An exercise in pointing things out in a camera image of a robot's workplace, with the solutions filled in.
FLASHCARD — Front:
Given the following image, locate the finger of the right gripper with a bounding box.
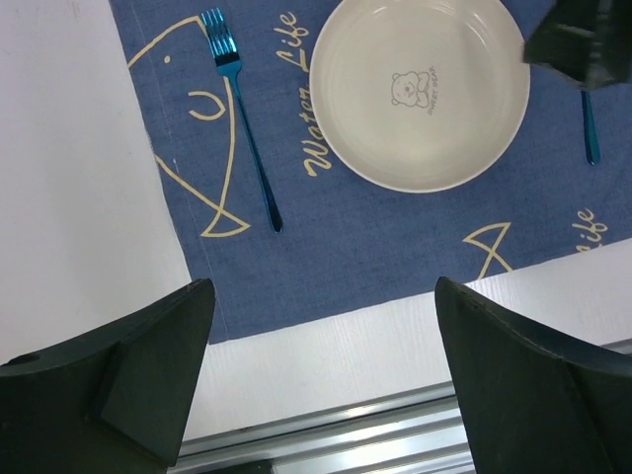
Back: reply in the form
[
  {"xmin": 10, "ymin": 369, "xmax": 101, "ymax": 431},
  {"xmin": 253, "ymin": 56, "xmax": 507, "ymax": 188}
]
[{"xmin": 522, "ymin": 0, "xmax": 631, "ymax": 90}]

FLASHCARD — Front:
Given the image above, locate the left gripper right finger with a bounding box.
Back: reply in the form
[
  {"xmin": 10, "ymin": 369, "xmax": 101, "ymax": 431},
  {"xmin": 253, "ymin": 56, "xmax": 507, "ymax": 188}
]
[{"xmin": 434, "ymin": 277, "xmax": 631, "ymax": 473}]

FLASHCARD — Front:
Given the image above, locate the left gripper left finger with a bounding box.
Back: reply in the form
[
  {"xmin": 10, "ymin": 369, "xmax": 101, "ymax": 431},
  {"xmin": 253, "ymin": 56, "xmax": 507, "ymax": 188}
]
[{"xmin": 1, "ymin": 279, "xmax": 215, "ymax": 473}]

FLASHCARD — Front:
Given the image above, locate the blue metallic spoon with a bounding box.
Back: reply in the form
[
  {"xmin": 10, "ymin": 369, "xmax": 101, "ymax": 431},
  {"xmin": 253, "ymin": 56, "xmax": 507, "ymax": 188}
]
[{"xmin": 581, "ymin": 90, "xmax": 601, "ymax": 166}]

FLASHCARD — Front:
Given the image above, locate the cream round plate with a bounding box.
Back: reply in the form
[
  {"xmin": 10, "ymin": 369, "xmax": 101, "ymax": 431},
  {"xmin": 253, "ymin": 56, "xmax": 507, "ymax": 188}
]
[{"xmin": 309, "ymin": 1, "xmax": 530, "ymax": 194}]

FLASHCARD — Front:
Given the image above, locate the blue fish placemat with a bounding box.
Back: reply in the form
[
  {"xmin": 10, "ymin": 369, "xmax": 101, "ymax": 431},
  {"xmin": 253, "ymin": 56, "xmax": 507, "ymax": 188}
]
[{"xmin": 111, "ymin": 1, "xmax": 631, "ymax": 343}]

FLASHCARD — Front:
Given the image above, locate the blue metallic fork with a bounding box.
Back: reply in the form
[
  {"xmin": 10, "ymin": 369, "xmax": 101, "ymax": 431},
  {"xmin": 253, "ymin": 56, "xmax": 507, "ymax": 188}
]
[{"xmin": 200, "ymin": 8, "xmax": 283, "ymax": 233}]

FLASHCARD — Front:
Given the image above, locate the aluminium rail frame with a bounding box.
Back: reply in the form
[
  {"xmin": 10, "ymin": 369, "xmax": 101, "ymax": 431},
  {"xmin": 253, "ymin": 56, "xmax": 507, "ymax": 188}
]
[{"xmin": 170, "ymin": 338, "xmax": 632, "ymax": 474}]

